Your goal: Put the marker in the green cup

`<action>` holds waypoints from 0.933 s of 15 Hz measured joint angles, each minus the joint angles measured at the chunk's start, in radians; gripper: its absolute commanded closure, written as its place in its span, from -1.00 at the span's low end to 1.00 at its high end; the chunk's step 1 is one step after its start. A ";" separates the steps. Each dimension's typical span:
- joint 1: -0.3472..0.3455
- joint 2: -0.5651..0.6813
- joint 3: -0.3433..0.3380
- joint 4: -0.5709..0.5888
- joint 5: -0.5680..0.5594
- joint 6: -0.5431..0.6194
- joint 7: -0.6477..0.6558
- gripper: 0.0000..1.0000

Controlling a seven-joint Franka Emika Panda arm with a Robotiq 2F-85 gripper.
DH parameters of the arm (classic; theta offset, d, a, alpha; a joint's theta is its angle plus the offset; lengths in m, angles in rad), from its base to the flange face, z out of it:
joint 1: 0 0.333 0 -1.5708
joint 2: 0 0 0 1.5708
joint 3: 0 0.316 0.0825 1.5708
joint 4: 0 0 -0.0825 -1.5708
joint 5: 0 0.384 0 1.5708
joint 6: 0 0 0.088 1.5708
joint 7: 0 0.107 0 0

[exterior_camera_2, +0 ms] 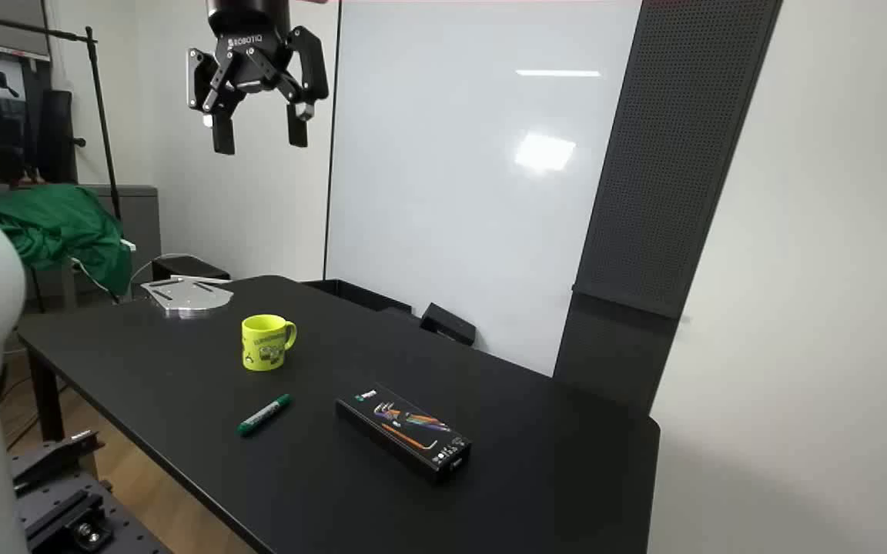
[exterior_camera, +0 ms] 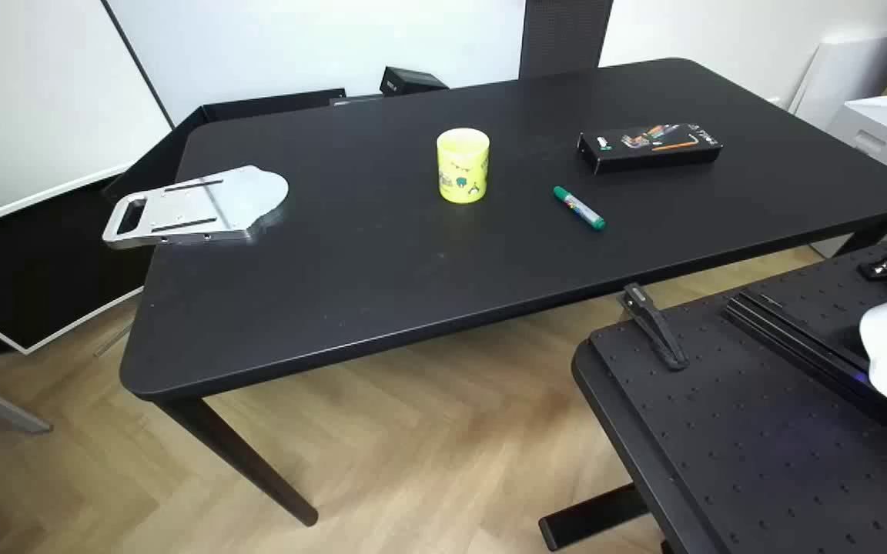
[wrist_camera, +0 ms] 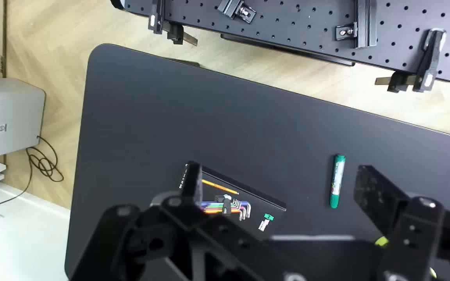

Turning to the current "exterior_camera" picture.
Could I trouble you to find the green marker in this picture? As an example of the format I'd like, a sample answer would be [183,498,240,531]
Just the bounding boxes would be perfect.
[548,181,610,235]

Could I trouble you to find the yellow-green cup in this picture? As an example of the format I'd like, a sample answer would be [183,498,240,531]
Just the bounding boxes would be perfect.
[436,122,493,206]

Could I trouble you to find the small black device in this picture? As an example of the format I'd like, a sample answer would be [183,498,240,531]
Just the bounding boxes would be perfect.
[377,65,454,99]

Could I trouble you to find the black clamp lever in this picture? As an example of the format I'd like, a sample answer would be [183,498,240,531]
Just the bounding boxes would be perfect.
[619,281,693,376]

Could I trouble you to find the black printed box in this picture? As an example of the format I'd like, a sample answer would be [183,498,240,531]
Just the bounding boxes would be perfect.
[573,119,728,176]

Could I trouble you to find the silver metal plate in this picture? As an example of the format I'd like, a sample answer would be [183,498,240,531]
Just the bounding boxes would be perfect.
[99,162,292,253]

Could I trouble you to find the black table leg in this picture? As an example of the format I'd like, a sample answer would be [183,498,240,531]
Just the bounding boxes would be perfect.
[151,395,322,531]

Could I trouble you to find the dark grey pillar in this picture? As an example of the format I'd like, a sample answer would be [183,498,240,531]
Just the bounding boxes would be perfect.
[518,0,615,83]

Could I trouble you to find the black platform foot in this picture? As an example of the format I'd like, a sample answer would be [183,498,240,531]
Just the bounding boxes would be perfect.
[535,481,652,554]

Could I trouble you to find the black perforated mounting platform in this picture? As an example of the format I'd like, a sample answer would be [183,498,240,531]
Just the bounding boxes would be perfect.
[570,217,887,554]

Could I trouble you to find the white leaning panel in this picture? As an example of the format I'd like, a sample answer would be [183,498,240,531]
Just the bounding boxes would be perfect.
[787,27,887,134]

